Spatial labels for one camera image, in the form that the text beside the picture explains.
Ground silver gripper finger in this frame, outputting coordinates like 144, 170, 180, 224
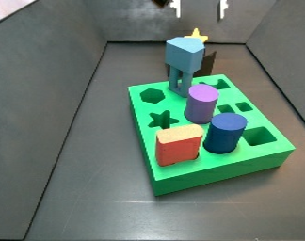
169, 0, 183, 17
219, 0, 229, 21

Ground yellow star prism block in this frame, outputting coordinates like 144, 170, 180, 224
185, 27, 209, 43

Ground black fixture block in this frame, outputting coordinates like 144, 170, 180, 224
195, 52, 217, 77

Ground purple cylinder block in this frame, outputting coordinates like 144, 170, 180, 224
185, 84, 220, 124

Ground green shape sorter base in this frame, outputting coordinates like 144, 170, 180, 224
129, 74, 295, 196

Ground dark blue cylinder block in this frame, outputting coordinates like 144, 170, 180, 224
204, 113, 249, 154

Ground red rounded rectangle block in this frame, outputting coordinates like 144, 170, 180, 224
156, 124, 205, 167

